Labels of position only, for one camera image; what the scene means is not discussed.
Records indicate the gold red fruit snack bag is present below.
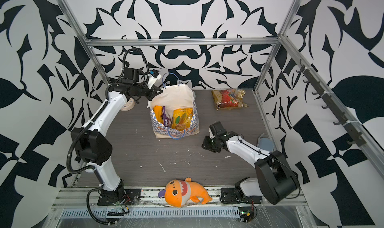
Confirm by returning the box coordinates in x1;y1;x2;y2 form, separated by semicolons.
212;89;248;110

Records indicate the blue checkered paper bag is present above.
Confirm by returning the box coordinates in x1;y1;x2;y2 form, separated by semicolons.
148;78;200;140

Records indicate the purple pink candy bag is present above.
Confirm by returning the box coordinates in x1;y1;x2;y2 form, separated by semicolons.
162;107;172;128

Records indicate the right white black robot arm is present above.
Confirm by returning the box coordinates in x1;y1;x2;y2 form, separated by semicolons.
202;122;302;205

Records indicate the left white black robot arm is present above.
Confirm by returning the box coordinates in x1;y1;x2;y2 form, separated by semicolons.
66;48;163;205

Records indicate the yellow snack bag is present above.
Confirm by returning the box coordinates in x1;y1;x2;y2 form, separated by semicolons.
171;108;194;131

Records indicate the pink round alarm clock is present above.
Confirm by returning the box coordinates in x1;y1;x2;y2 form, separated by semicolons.
120;98;136;112

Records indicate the orange snack packet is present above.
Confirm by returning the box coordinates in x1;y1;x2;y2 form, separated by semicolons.
153;106;164;124

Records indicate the light blue case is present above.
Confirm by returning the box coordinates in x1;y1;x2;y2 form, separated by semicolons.
257;134;275;152

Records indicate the orange plush shark toy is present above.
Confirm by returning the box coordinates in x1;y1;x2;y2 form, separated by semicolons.
158;178;213;208

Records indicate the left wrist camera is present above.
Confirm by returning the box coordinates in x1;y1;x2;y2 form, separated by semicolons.
147;70;162;89

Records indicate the white perforated cable tray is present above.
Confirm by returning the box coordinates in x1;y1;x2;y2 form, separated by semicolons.
59;206;241;219

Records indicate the black wall hook rack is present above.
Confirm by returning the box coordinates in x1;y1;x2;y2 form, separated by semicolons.
297;60;367;147

